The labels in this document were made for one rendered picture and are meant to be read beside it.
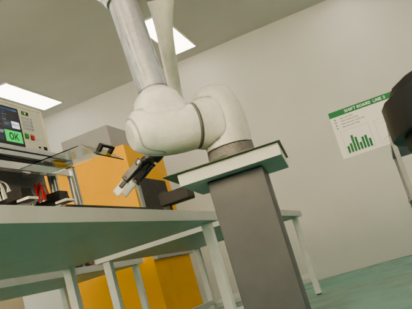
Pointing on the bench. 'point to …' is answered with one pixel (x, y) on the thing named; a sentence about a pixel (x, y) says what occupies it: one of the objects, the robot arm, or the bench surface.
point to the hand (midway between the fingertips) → (124, 189)
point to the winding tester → (29, 127)
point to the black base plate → (103, 206)
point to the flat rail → (34, 168)
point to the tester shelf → (22, 154)
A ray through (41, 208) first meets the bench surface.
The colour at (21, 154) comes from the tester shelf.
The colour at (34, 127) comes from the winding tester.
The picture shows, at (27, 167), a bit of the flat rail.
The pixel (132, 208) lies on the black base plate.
